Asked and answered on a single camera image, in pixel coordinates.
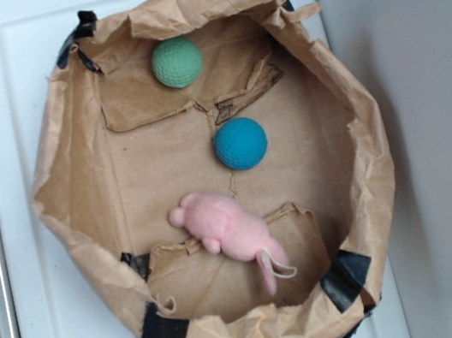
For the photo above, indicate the pink plush toy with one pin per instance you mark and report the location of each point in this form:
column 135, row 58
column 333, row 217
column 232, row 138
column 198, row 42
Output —
column 224, row 226

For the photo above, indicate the blue dimpled ball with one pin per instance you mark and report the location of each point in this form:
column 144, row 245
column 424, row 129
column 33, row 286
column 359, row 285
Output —
column 241, row 143

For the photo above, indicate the brown paper bag tray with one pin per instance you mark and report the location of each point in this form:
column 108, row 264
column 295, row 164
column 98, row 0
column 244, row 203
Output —
column 119, row 149

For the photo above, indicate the green dimpled ball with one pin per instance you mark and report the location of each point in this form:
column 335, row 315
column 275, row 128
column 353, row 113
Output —
column 177, row 62

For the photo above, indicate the white plastic board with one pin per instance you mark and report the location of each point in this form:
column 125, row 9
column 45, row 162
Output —
column 52, row 299

